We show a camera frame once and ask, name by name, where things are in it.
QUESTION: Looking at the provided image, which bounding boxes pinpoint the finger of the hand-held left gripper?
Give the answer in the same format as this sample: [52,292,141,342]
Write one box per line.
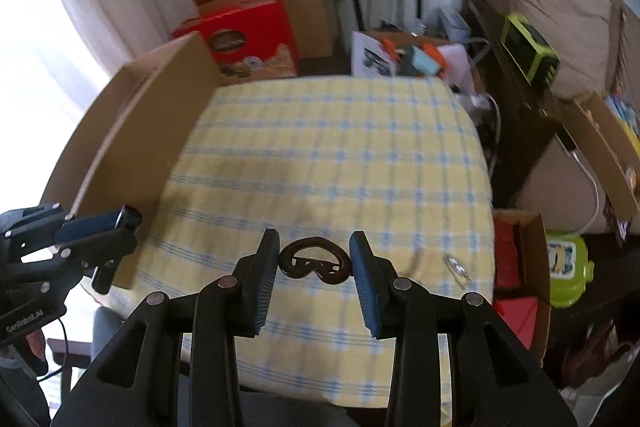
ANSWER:
[30,229,137,294]
[10,205,143,253]

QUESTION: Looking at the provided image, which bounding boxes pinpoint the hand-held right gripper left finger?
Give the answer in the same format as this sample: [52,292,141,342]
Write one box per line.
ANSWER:
[52,228,281,427]

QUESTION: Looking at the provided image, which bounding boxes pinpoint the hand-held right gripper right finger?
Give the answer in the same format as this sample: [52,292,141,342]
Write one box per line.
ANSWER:
[349,231,576,427]

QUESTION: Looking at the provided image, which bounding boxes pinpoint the dark brown heart hair clip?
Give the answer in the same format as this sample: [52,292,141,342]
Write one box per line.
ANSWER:
[280,236,357,286]

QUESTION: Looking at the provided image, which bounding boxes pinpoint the person's left hand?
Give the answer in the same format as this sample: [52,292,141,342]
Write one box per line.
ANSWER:
[25,331,51,378]

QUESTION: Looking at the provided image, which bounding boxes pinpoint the yellow plaid tablecloth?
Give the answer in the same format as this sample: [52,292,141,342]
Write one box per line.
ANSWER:
[112,74,497,410]

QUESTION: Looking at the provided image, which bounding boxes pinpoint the cardboard box with red contents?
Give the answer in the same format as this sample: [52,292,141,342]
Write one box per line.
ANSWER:
[492,207,552,354]

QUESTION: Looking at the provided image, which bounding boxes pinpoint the green plastic toy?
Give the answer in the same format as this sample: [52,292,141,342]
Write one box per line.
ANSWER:
[545,229,596,309]

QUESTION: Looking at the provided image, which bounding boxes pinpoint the dark wooden cabinet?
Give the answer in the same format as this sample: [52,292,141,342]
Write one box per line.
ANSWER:
[467,0,568,208]

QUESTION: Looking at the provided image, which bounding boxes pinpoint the teal orange toy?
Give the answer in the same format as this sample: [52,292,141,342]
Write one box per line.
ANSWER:
[382,37,447,78]

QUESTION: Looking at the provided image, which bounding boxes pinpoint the white picture box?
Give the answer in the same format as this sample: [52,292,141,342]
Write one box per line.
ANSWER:
[350,31,402,78]

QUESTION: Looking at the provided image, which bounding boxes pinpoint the pale pink box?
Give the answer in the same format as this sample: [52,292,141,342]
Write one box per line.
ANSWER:
[439,43,475,92]

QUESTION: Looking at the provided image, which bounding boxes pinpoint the red gift box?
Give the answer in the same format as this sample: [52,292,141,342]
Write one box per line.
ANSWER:
[172,0,302,82]

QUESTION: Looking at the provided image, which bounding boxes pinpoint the cardboard box of colourful items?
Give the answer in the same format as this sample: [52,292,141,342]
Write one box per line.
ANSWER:
[557,91,640,238]

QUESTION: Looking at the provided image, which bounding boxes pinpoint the lime green black device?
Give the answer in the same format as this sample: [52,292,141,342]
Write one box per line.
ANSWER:
[500,13,560,86]

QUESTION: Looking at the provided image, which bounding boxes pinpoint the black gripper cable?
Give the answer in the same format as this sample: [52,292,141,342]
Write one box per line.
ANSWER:
[37,314,72,380]

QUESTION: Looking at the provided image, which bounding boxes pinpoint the white power cable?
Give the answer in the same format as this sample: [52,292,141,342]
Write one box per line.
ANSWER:
[462,36,502,175]

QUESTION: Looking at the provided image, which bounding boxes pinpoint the white charging cable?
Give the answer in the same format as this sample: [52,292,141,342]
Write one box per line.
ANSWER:
[564,141,601,234]

